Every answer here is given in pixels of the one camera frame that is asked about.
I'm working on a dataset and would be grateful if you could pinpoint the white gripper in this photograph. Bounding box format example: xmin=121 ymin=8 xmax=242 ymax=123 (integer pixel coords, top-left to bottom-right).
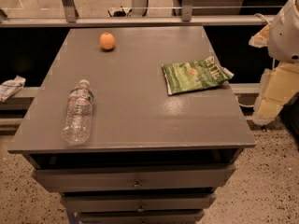
xmin=249 ymin=0 xmax=299 ymax=126

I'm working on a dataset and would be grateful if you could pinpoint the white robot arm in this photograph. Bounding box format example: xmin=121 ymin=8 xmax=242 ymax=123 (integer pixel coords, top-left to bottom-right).
xmin=249 ymin=0 xmax=299 ymax=125

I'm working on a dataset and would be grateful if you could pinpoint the green jalapeno chip bag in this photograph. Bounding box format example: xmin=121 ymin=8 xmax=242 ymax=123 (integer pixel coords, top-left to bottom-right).
xmin=162 ymin=56 xmax=234 ymax=95

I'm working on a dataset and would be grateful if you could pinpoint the top grey drawer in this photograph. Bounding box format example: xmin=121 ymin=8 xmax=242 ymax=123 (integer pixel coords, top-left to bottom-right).
xmin=32 ymin=163 xmax=235 ymax=193

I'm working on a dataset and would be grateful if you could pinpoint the grey drawer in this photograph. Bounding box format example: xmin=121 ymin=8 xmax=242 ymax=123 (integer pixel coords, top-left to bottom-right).
xmin=32 ymin=163 xmax=235 ymax=193
xmin=61 ymin=193 xmax=216 ymax=213
xmin=79 ymin=210 xmax=204 ymax=224

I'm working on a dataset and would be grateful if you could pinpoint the grey drawer cabinet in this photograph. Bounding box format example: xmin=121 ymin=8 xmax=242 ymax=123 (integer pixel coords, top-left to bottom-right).
xmin=7 ymin=26 xmax=257 ymax=224

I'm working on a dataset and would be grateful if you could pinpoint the orange fruit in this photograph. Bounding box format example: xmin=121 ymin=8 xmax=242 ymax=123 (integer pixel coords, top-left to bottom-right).
xmin=100 ymin=33 xmax=116 ymax=50

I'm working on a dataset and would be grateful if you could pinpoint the grey metal railing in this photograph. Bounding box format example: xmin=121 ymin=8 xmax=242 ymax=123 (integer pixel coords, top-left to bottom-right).
xmin=0 ymin=0 xmax=281 ymax=28

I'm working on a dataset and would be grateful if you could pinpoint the clear plastic water bottle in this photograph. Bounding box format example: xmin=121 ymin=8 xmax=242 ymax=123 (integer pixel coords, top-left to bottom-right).
xmin=62 ymin=79 xmax=93 ymax=146

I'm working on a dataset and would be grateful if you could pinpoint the bottom grey drawer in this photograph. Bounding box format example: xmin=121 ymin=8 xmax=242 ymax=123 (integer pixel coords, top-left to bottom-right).
xmin=79 ymin=210 xmax=204 ymax=224

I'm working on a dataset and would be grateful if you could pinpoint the middle grey drawer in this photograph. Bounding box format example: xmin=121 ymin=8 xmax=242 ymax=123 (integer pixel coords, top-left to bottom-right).
xmin=61 ymin=193 xmax=216 ymax=213

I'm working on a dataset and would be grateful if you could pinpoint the grey low ledge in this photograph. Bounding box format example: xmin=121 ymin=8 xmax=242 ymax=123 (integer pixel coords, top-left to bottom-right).
xmin=0 ymin=87 xmax=39 ymax=111

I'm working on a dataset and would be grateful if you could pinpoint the white wipes packet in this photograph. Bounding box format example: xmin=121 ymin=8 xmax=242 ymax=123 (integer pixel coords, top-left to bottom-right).
xmin=0 ymin=76 xmax=26 ymax=102

